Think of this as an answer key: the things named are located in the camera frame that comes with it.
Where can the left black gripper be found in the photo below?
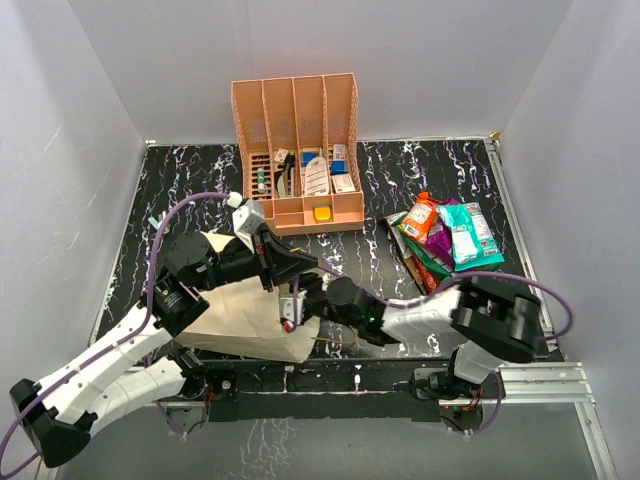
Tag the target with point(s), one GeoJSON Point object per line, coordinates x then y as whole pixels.
{"type": "Point", "coordinates": [276, 262]}

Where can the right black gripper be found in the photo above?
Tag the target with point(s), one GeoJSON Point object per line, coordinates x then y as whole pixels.
{"type": "Point", "coordinates": [310, 282]}

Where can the brown paper bag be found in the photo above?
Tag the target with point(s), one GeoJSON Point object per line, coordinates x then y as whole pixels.
{"type": "Point", "coordinates": [244, 320]}

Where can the brown kettle chips bag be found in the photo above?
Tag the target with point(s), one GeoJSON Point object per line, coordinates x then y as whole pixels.
{"type": "Point", "coordinates": [405, 253]}

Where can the red doritos bag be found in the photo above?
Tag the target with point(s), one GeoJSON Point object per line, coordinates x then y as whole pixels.
{"type": "Point", "coordinates": [429, 279]}

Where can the green chips bag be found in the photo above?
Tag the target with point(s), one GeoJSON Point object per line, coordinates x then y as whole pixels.
{"type": "Point", "coordinates": [432, 262]}

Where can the orange fruit candy bag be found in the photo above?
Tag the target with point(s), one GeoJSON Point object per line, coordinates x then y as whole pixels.
{"type": "Point", "coordinates": [420, 218]}

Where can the purple grape candy bag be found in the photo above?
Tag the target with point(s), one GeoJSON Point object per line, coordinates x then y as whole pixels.
{"type": "Point", "coordinates": [438, 241]}

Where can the teal white snack bag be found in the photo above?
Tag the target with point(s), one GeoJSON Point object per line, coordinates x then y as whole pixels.
{"type": "Point", "coordinates": [473, 244]}

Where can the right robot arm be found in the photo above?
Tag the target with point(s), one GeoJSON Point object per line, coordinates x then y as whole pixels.
{"type": "Point", "coordinates": [499, 323]}

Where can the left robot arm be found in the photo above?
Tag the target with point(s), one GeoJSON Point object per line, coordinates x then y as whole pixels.
{"type": "Point", "coordinates": [136, 362]}

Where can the black white stapler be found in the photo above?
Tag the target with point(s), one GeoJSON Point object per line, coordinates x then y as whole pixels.
{"type": "Point", "coordinates": [284, 163]}

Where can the white label booklet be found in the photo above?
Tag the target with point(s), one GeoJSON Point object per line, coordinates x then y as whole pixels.
{"type": "Point", "coordinates": [316, 180]}

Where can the green white glue stick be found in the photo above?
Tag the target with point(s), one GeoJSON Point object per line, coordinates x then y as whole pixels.
{"type": "Point", "coordinates": [261, 183]}

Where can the small white card box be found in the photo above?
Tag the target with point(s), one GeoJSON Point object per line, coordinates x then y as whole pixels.
{"type": "Point", "coordinates": [343, 183]}

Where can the blue box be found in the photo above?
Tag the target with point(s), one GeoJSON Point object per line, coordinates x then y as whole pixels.
{"type": "Point", "coordinates": [338, 167]}

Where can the pink plastic desk organizer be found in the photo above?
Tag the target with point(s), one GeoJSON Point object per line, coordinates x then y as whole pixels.
{"type": "Point", "coordinates": [311, 116]}

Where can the small white blue clip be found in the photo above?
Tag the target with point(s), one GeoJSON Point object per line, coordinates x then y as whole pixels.
{"type": "Point", "coordinates": [155, 221]}

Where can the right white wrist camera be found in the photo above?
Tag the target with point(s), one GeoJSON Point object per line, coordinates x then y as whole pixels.
{"type": "Point", "coordinates": [291, 311]}

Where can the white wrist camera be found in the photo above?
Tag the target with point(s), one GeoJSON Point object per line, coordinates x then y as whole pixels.
{"type": "Point", "coordinates": [247, 216]}
{"type": "Point", "coordinates": [291, 311]}

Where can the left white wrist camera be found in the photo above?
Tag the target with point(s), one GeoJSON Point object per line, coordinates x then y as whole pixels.
{"type": "Point", "coordinates": [247, 216]}

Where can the black front mounting rail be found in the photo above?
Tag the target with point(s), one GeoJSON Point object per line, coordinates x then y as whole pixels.
{"type": "Point", "coordinates": [325, 389]}

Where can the aluminium frame rail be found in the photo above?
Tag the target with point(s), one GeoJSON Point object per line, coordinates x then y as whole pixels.
{"type": "Point", "coordinates": [549, 382]}

